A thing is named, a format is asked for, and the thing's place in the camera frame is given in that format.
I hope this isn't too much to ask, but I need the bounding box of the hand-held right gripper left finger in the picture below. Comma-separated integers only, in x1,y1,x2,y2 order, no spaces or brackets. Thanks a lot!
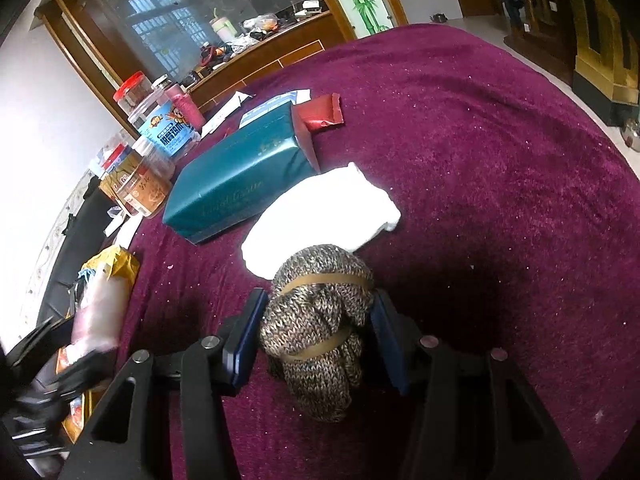
57,287,271,480

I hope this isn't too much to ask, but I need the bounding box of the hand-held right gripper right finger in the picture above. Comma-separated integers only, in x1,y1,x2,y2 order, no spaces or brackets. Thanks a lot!
370,289,583,480

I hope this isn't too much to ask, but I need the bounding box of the brown knit sock bundle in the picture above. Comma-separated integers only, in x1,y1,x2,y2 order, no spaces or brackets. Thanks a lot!
260,244,376,423

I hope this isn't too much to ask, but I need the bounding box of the orange snack packet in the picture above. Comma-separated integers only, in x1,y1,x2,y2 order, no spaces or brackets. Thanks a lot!
60,390,101,443

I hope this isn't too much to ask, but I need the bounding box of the pink clear plastic bag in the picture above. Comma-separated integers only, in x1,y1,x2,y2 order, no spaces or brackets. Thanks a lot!
70,272,131,361

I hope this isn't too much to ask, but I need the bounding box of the white folded cloth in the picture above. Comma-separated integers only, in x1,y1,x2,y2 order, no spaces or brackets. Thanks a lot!
241,161,402,278

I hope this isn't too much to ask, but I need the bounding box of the black sofa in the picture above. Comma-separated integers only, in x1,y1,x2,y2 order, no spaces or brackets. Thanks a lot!
30,175,118,321

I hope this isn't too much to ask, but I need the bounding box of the white paper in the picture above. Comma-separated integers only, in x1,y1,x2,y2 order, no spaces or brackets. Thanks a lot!
200,91,256,136
102,212,146,251

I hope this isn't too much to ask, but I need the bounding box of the teal tissue box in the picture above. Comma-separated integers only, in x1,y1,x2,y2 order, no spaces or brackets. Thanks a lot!
161,102,323,246

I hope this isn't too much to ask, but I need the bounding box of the brown label clear jar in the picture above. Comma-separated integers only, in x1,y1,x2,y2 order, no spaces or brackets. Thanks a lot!
114,137,176,220

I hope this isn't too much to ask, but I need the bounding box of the gold label jar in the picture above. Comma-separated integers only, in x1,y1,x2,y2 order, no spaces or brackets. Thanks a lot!
98,142,136,201

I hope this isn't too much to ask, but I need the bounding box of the blue label clear jar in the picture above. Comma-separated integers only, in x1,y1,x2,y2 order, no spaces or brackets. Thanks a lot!
127,92,201,161

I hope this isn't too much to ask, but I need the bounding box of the blue white packet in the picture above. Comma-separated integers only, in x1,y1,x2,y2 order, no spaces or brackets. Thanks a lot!
239,89,311,128

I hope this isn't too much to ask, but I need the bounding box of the red packet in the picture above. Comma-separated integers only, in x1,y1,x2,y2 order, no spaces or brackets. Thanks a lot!
292,94,346,133

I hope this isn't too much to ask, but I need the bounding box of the pink cylinder bottle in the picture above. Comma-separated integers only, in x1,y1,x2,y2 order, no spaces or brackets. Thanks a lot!
165,85,207,131

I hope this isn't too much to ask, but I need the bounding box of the red lid clear jar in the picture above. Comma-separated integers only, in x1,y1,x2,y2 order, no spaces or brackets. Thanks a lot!
112,71,153,116

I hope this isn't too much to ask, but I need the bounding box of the wooden counter cabinet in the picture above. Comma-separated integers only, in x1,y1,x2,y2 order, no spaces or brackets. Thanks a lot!
187,10,346,106

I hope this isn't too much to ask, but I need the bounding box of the metal pot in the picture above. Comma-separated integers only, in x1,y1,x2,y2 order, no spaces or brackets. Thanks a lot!
620,117,640,153

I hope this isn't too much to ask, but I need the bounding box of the wood framed glass partition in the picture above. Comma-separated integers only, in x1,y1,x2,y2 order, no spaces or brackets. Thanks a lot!
35,0,351,136

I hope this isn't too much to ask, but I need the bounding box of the gold black furniture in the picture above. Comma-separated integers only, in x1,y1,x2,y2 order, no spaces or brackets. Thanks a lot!
570,0,640,128

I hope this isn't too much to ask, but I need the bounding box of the wooden staircase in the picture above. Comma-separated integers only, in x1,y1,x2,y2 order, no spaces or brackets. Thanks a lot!
502,0,581,81

